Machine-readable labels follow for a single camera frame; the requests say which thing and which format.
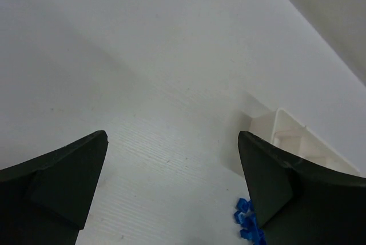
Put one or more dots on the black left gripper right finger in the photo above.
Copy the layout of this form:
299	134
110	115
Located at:
299	202

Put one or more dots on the white divided sorting tray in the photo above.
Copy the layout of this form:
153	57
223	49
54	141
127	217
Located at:
282	130

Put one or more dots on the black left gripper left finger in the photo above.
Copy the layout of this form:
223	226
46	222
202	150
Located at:
46	200

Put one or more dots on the blue lego pile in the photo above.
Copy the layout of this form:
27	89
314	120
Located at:
246	217

